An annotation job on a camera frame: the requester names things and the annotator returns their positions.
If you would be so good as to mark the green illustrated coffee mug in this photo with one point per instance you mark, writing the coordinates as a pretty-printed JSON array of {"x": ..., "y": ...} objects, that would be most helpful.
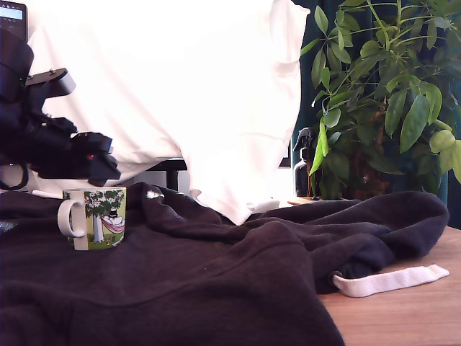
[{"x": 104, "y": 216}]

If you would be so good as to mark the white stick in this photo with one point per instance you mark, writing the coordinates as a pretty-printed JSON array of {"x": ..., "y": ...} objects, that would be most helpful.
[{"x": 45, "y": 194}]

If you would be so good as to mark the black monitor stand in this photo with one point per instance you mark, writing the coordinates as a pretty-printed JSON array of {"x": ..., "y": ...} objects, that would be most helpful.
[{"x": 173, "y": 176}]

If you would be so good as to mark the white draped cloth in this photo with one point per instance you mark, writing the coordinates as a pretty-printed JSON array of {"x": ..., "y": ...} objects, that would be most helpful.
[{"x": 162, "y": 90}]

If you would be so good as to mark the black hoodie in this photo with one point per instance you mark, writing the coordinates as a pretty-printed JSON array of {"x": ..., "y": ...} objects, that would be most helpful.
[{"x": 201, "y": 281}]

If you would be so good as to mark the black computer monitor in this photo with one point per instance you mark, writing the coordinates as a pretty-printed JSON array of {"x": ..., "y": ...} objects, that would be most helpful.
[{"x": 12, "y": 18}]

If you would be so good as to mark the dark glass spray bottle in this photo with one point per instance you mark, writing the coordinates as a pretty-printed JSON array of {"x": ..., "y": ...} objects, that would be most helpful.
[{"x": 302, "y": 173}]

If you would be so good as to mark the wooden board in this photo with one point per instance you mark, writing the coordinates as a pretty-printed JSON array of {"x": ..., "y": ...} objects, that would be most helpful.
[{"x": 300, "y": 201}]

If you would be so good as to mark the green leafy houseplant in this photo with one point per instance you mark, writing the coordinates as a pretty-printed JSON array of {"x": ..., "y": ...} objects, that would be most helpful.
[{"x": 392, "y": 97}]

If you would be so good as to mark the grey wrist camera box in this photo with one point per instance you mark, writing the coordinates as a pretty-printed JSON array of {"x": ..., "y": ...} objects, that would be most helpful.
[{"x": 65, "y": 83}]

